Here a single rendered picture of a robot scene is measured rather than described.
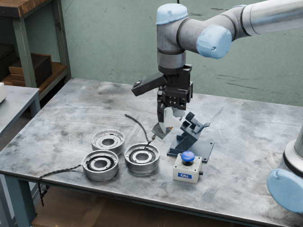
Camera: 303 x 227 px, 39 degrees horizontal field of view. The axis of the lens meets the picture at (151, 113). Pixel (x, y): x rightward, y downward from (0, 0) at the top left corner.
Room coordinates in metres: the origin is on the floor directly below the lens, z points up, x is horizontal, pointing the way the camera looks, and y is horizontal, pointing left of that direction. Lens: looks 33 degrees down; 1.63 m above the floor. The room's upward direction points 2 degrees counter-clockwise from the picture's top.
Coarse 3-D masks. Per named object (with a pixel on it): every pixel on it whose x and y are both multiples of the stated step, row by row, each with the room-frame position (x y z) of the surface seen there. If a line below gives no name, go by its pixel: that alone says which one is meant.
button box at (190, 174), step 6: (180, 156) 0.99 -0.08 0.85; (180, 162) 0.97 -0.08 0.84; (192, 162) 0.96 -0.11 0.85; (198, 162) 0.96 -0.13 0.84; (174, 168) 0.94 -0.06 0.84; (180, 168) 0.94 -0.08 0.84; (186, 168) 0.94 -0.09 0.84; (192, 168) 0.94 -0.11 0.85; (198, 168) 0.94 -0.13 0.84; (174, 174) 0.94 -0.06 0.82; (180, 174) 0.93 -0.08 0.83; (186, 174) 0.93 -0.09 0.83; (192, 174) 0.92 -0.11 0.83; (198, 174) 0.94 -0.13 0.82; (180, 180) 0.93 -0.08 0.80; (186, 180) 0.93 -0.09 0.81; (192, 180) 0.92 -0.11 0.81
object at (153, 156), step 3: (135, 150) 1.05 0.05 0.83; (138, 150) 1.05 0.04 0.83; (141, 150) 1.05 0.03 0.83; (144, 150) 1.05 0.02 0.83; (147, 150) 1.05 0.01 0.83; (150, 150) 1.05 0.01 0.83; (153, 150) 1.04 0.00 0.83; (132, 153) 1.03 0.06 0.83; (150, 153) 1.03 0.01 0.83; (153, 153) 1.03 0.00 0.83; (129, 156) 1.02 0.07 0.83; (132, 156) 1.02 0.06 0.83; (153, 156) 1.02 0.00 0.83; (156, 156) 1.02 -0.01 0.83; (129, 159) 1.00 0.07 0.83; (132, 159) 1.00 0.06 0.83; (153, 159) 1.00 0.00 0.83; (132, 162) 0.99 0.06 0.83; (135, 162) 0.99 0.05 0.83; (147, 162) 0.99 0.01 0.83; (150, 162) 0.99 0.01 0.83
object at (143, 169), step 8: (136, 144) 1.06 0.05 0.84; (144, 144) 1.06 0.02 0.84; (128, 152) 1.04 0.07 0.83; (136, 152) 1.04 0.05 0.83; (144, 152) 1.04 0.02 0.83; (128, 160) 0.98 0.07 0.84; (136, 160) 1.00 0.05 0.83; (136, 168) 0.97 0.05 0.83; (144, 168) 0.96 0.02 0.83; (152, 168) 0.97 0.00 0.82
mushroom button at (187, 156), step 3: (183, 153) 0.97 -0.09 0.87; (186, 153) 0.97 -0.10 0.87; (189, 153) 0.97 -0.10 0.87; (192, 153) 0.97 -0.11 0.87; (183, 156) 0.96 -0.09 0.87; (186, 156) 0.95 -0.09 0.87; (189, 156) 0.95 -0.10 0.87; (192, 156) 0.95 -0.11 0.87; (183, 159) 0.95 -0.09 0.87; (186, 159) 0.95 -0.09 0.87; (189, 159) 0.95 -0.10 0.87; (192, 159) 0.95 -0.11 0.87; (186, 162) 0.96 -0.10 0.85
